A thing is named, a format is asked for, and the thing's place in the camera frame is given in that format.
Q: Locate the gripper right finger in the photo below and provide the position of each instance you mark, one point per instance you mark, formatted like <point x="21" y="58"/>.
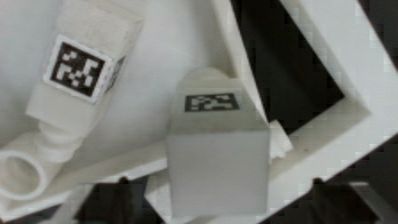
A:
<point x="348" y="204"/>

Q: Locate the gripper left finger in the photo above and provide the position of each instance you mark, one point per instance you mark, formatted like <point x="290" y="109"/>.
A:
<point x="115" y="205"/>

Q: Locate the white leg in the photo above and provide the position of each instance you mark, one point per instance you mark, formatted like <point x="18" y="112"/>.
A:
<point x="96" y="31"/>
<point x="217" y="148"/>

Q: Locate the white square tabletop tray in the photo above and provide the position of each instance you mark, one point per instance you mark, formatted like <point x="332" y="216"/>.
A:
<point x="179" y="45"/>

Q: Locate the white leg inside tray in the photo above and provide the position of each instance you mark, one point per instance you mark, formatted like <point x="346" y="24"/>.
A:
<point x="96" y="31"/>

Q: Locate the white U-shaped fence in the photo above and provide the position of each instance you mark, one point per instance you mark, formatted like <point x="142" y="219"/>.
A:
<point x="337" y="138"/>

